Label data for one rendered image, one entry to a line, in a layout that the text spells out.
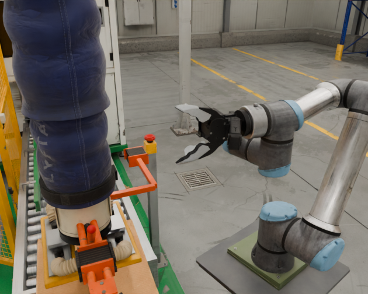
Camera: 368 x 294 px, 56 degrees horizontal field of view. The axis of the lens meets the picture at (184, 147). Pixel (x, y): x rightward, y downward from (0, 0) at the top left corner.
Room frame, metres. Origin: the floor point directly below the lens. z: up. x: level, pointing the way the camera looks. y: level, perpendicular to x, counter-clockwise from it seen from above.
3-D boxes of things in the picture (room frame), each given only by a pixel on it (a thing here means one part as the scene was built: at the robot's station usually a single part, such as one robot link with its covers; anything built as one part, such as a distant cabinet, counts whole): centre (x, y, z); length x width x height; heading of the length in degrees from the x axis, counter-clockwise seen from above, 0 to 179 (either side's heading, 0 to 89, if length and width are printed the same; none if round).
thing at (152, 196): (1.98, 0.21, 0.50); 0.07 x 0.07 x 1.00; 21
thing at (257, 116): (0.87, -0.18, 1.58); 0.09 x 0.05 x 0.10; 22
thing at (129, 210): (2.47, 0.59, 0.50); 2.31 x 0.05 x 0.19; 21
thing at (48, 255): (0.90, 0.42, 1.14); 0.34 x 0.10 x 0.05; 22
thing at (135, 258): (0.97, 0.24, 1.14); 0.34 x 0.10 x 0.05; 22
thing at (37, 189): (2.58, 1.28, 0.60); 1.60 x 0.10 x 0.09; 21
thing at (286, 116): (0.90, -0.26, 1.57); 0.12 x 0.09 x 0.10; 112
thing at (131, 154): (1.31, 0.20, 1.24); 0.09 x 0.08 x 0.05; 112
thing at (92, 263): (0.70, 0.24, 1.24); 0.10 x 0.08 x 0.06; 112
